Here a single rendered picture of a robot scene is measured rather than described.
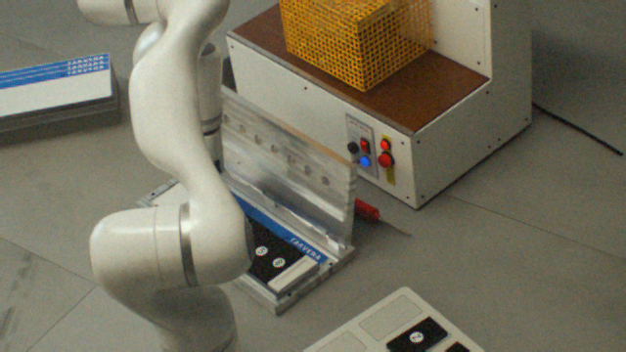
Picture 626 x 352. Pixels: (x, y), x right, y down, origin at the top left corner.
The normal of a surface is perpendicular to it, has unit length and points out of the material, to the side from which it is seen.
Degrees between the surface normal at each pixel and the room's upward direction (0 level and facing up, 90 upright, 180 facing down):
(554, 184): 0
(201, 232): 30
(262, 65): 90
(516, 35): 90
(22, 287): 0
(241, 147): 76
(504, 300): 0
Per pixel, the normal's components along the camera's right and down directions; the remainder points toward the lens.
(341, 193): -0.74, 0.32
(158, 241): -0.05, -0.22
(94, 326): -0.12, -0.75
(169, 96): 0.26, -0.21
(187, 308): 0.40, -0.55
